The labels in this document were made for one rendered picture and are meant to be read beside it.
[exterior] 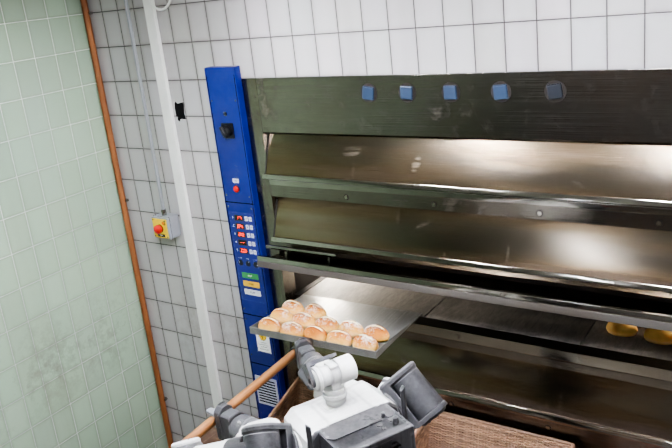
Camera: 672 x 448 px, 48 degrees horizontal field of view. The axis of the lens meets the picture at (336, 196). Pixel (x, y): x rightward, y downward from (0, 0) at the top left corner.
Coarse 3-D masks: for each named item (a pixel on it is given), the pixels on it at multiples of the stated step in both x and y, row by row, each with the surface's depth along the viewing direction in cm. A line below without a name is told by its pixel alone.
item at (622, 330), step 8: (608, 328) 253; (616, 328) 251; (624, 328) 250; (632, 328) 250; (648, 328) 246; (624, 336) 251; (648, 336) 245; (656, 336) 243; (664, 336) 242; (664, 344) 243
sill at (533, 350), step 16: (416, 320) 280; (432, 320) 278; (448, 336) 271; (464, 336) 267; (480, 336) 263; (496, 336) 261; (512, 336) 260; (528, 336) 259; (528, 352) 254; (544, 352) 251; (560, 352) 248; (576, 352) 245; (592, 352) 244; (608, 352) 243; (608, 368) 240; (624, 368) 237; (640, 368) 234; (656, 368) 231
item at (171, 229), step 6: (156, 216) 332; (162, 216) 330; (168, 216) 329; (174, 216) 331; (156, 222) 331; (168, 222) 328; (174, 222) 331; (162, 228) 330; (168, 228) 328; (174, 228) 331; (156, 234) 333; (162, 234) 331; (168, 234) 329; (174, 234) 331; (180, 234) 334
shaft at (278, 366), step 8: (280, 360) 256; (288, 360) 257; (272, 368) 251; (280, 368) 253; (264, 376) 247; (272, 376) 250; (256, 384) 243; (240, 392) 239; (248, 392) 240; (232, 400) 235; (240, 400) 236; (208, 424) 224; (192, 432) 220; (200, 432) 221
